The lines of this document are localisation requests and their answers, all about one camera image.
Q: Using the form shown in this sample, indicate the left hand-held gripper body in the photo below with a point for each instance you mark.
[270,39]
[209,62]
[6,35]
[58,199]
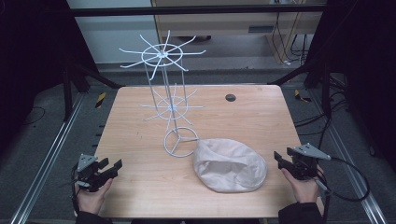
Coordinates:
[88,174]

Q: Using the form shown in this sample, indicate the person's left hand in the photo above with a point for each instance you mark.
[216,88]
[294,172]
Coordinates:
[91,199]

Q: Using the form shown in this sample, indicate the aluminium floor rail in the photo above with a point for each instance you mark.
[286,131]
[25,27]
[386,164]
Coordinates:
[46,161]
[345,149]

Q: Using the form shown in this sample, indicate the black metal stand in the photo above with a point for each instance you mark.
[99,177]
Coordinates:
[67,90]
[320,77]

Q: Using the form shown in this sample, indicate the black horizontal frame bar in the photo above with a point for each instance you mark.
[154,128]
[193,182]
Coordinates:
[193,11]

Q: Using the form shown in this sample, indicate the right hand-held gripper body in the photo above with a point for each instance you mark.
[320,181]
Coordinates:
[306,163]

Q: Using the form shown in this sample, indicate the light wooden cabinet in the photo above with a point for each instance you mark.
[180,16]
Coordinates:
[236,21]

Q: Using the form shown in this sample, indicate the round black table grommet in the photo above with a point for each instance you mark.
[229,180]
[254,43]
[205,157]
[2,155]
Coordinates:
[230,97]

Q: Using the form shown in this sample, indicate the beige flat cap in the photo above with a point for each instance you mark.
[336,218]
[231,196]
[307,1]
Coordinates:
[229,166]

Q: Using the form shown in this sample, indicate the black yellow striped marker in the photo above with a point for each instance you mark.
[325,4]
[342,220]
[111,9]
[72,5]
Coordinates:
[301,96]
[100,99]

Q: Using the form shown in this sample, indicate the person's right hand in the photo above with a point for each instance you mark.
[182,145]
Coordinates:
[303,189]

